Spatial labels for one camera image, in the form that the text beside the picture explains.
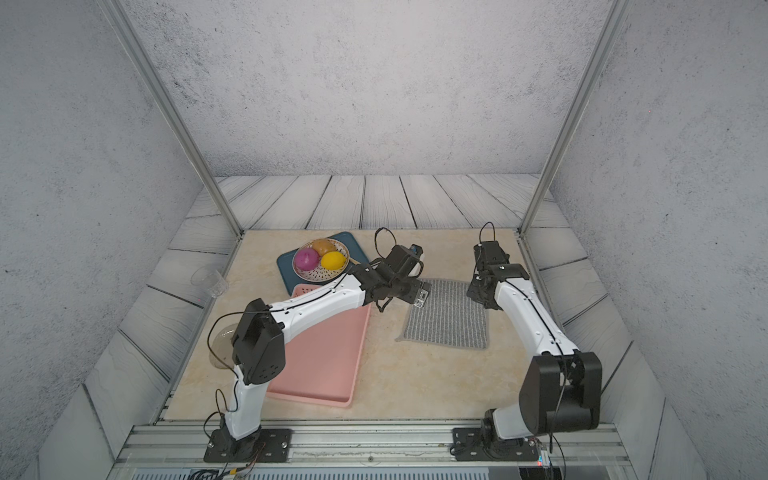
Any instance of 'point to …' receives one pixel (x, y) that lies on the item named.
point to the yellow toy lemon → (333, 260)
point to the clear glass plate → (221, 352)
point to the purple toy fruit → (307, 259)
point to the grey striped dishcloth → (447, 318)
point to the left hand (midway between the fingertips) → (423, 288)
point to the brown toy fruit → (324, 246)
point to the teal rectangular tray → (286, 267)
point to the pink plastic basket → (321, 363)
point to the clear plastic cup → (211, 280)
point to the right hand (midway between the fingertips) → (486, 293)
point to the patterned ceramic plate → (320, 274)
